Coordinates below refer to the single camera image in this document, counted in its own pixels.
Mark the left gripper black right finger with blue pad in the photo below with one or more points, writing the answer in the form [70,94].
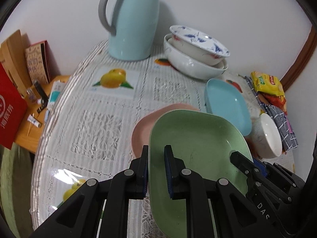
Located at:
[213,208]

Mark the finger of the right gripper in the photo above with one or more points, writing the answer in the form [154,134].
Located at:
[244,164]
[261,166]

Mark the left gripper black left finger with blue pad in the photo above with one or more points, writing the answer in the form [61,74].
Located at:
[99,209]

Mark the green square plate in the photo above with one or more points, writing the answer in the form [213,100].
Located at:
[204,142]

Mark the blue square plate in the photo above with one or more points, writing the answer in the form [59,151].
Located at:
[224,100]

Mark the pink square plate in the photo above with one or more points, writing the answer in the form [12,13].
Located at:
[143,128]

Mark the grey checked cloth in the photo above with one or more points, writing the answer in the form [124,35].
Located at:
[289,140]

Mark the red snack bag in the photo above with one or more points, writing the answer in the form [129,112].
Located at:
[278,101]

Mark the yellow chips bag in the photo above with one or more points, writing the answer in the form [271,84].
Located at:
[266,83]

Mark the fruit print lace tablecloth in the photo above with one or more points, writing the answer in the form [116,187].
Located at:
[88,134]

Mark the large white ceramic bowl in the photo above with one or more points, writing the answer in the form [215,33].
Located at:
[189,66]

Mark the small white tube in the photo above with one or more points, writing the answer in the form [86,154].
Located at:
[34,121]

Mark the blue crane pattern bowl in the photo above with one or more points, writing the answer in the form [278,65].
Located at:
[198,45]

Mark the wooden side table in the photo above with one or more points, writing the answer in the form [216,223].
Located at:
[28,135]

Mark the red paper bag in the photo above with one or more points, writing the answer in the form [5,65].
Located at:
[12,110]

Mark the white teal tube box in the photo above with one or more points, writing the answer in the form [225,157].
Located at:
[57,88]

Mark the small black bottle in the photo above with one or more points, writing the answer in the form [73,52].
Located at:
[42,94]

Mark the patterned gift box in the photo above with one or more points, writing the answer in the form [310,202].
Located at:
[37,62]

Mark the light blue thermos jug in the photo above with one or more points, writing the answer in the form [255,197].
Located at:
[132,28]

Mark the brown wooden door frame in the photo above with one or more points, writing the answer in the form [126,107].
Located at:
[301,61]

